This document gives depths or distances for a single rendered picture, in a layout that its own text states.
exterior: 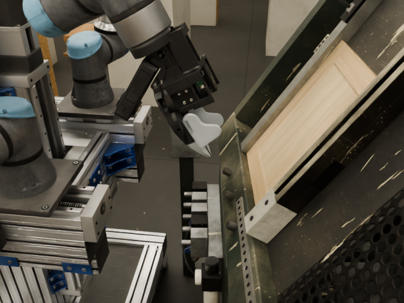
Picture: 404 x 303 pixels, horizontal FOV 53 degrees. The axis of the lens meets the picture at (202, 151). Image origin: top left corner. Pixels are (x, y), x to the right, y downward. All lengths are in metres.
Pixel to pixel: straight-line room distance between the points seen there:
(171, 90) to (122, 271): 1.47
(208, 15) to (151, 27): 5.63
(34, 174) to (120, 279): 0.97
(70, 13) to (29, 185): 0.58
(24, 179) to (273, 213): 0.62
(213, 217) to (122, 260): 0.73
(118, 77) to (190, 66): 3.19
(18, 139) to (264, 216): 0.62
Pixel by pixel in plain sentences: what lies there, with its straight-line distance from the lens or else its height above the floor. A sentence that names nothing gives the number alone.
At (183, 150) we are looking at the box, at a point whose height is 0.79.
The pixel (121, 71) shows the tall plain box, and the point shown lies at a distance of 3.74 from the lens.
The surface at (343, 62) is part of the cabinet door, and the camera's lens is 1.25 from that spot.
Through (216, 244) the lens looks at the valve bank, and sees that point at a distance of 1.32.
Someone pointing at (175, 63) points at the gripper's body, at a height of 1.47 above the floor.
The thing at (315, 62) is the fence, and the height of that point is 1.23.
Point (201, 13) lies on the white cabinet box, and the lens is 6.20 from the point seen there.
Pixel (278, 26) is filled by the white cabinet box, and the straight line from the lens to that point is 4.98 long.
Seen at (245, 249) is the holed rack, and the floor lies 0.89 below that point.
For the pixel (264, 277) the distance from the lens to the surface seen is 1.04.
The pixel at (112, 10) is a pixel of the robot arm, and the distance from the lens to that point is 0.58.
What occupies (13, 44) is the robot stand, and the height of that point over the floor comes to 1.33.
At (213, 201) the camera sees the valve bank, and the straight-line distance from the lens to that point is 1.47.
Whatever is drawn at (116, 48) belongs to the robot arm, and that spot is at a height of 1.21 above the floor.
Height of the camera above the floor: 1.68
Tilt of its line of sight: 33 degrees down
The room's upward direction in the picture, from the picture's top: straight up
